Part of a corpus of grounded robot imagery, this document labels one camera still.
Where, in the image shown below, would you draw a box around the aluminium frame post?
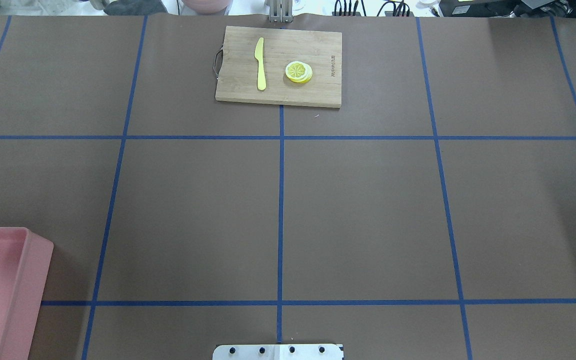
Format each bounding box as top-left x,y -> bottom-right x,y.
264,0 -> 294,23

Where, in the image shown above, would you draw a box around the yellow plastic knife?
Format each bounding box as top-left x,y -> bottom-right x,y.
253,37 -> 266,91

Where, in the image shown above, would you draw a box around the dark grey cloth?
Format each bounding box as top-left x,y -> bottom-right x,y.
103,0 -> 168,16

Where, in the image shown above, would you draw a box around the pink bowl with clear pieces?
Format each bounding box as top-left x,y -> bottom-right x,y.
181,0 -> 233,15

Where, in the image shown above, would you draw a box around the yellow lemon slices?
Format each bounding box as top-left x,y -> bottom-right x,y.
285,60 -> 314,84

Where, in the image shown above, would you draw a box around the wooden cutting board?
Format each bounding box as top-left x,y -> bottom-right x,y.
215,25 -> 343,109

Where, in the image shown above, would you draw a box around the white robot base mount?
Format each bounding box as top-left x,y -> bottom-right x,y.
212,343 -> 345,360

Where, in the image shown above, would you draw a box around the pink plastic bin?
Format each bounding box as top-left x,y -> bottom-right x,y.
0,227 -> 54,360

